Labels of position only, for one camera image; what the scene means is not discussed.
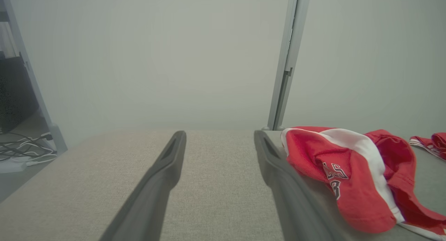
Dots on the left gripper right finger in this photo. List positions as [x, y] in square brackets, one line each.
[296, 206]

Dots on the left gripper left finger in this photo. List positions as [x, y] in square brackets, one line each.
[153, 192]

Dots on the red and white jersey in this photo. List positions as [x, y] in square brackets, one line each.
[306, 147]

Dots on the red basketball jersey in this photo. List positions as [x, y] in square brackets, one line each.
[437, 141]

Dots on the white power strip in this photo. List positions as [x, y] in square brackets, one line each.
[10, 166]

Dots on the black cabinet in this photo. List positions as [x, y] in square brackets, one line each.
[14, 94]

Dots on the grey metal frame leg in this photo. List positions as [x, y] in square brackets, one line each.
[59, 140]

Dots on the grey partition post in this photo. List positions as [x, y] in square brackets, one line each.
[283, 60]
[298, 25]

